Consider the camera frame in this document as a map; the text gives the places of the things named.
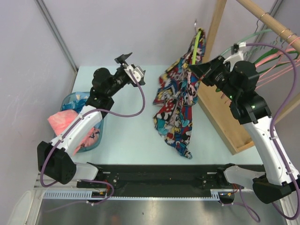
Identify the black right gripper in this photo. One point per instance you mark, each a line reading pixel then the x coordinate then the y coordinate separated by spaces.
pixel 205 71

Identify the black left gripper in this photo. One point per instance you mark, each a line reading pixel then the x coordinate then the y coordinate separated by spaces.
pixel 121 59

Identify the comic print shorts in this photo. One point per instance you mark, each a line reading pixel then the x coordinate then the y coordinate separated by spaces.
pixel 176 95

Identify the lime green hanger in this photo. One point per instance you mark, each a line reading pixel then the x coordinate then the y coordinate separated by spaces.
pixel 198 33

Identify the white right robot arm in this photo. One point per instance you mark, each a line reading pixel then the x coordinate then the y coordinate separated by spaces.
pixel 262 131

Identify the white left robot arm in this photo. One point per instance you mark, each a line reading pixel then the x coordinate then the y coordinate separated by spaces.
pixel 55 157

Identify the pink hanger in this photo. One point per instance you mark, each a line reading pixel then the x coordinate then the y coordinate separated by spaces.
pixel 279 75
pixel 276 56

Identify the wooden hanger rack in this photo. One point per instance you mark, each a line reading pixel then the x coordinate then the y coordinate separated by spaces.
pixel 233 134

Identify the pale green hanger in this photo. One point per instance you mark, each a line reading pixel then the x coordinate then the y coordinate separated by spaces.
pixel 257 37

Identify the dark green hanger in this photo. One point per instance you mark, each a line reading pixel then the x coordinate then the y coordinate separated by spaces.
pixel 274 49

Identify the pink shark shorts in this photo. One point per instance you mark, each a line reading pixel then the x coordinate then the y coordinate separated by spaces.
pixel 61 120

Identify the light blue garment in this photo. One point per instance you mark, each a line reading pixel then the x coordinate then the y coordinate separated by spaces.
pixel 74 101

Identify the teal plastic basket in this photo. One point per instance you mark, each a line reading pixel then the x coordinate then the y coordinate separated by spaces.
pixel 76 101

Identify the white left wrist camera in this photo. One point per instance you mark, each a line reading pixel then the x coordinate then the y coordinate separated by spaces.
pixel 135 73

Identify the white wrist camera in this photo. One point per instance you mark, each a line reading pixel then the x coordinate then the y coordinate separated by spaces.
pixel 236 53
pixel 135 73

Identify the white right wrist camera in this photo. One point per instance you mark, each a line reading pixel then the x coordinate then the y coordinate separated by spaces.
pixel 236 53

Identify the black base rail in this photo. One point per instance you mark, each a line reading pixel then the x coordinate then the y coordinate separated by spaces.
pixel 163 181

